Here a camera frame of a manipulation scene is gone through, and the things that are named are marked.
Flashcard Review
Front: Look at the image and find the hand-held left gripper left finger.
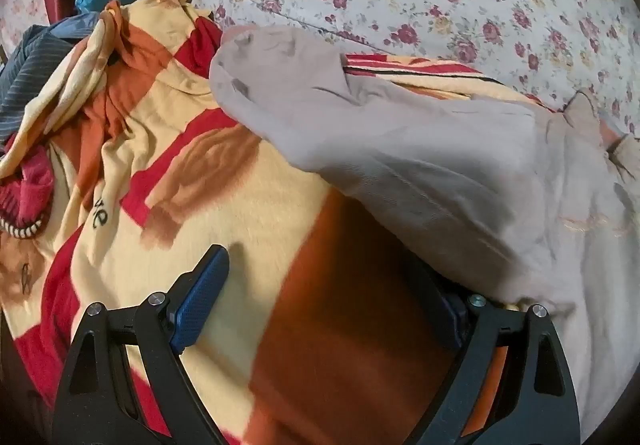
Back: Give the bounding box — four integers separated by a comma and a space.
52, 244, 230, 445

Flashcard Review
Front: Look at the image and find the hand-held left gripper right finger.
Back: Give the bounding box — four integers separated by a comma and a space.
406, 259, 582, 445

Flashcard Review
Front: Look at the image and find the grey jacket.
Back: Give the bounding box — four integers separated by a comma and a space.
207, 22, 640, 326

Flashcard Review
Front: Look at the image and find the yellow red printed blanket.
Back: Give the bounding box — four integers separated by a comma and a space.
0, 0, 556, 445

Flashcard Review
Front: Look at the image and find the dark striped cloth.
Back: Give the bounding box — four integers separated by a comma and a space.
0, 12, 102, 147

